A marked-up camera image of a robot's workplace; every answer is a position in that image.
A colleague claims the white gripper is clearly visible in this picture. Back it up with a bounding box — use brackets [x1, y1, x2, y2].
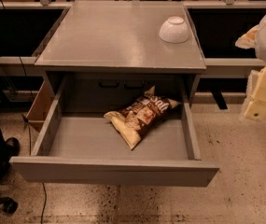
[235, 25, 266, 120]

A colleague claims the brown chip bag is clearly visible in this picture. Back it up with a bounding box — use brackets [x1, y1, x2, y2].
[104, 86, 180, 150]

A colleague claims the grey cabinet with counter top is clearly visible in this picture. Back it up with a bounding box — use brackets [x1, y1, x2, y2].
[36, 1, 206, 112]

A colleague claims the open grey top drawer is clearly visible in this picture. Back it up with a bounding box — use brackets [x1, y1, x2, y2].
[11, 75, 219, 187]

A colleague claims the white upside-down bowl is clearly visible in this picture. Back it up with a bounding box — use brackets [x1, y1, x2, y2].
[159, 16, 189, 44]

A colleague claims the wooden side panel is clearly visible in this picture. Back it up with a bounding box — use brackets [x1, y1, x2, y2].
[26, 82, 52, 132]

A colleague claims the black shoe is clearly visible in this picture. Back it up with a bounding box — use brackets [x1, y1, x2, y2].
[0, 137, 21, 168]

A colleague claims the black office chair base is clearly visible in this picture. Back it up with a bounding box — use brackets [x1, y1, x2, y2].
[0, 197, 18, 215]

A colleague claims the right black drawer handle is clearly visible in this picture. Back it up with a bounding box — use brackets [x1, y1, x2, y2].
[123, 80, 145, 90]

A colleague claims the black drawer handle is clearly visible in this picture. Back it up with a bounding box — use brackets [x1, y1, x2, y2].
[98, 79, 119, 89]
[123, 80, 145, 90]

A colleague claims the left black drawer handle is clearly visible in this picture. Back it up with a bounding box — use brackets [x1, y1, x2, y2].
[98, 79, 119, 89]

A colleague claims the black floor cable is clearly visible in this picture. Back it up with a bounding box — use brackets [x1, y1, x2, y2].
[21, 114, 48, 224]

